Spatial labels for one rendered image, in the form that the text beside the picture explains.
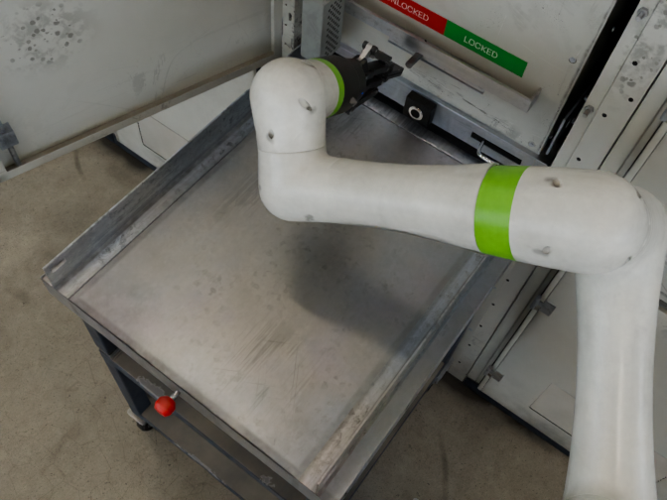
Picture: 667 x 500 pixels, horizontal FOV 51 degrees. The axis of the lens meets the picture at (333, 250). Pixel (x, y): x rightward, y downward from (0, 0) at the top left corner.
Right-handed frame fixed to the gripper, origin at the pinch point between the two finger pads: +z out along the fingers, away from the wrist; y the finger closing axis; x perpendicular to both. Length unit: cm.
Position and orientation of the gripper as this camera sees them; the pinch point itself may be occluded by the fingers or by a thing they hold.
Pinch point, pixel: (388, 69)
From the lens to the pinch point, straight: 133.3
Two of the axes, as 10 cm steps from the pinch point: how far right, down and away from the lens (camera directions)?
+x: 8.0, 5.4, -2.6
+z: 4.8, -3.2, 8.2
